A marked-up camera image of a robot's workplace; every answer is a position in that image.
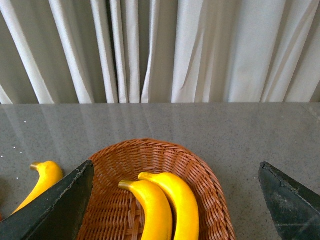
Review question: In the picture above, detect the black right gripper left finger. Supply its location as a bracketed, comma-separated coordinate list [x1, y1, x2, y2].
[0, 160, 95, 240]

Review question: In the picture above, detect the banana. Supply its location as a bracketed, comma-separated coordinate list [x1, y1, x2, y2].
[118, 180, 173, 240]
[12, 160, 64, 215]
[138, 172, 200, 240]

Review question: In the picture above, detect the right wicker basket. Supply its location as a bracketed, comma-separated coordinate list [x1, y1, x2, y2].
[77, 138, 236, 240]

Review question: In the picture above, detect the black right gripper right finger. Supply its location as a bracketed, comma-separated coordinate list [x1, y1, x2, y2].
[258, 161, 320, 240]

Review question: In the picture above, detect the white pleated curtain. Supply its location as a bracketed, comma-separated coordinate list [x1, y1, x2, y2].
[0, 0, 320, 104]

